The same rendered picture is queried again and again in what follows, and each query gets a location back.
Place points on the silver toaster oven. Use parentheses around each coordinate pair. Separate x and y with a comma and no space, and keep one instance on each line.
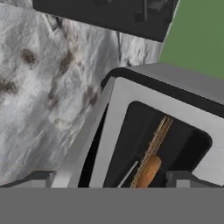
(178,112)

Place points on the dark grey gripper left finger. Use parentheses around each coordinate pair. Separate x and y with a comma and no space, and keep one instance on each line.
(39,178)

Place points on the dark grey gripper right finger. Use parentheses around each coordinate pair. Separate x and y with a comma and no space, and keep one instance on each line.
(180,178)

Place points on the grey toaster oven door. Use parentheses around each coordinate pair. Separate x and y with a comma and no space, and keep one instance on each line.
(84,137)

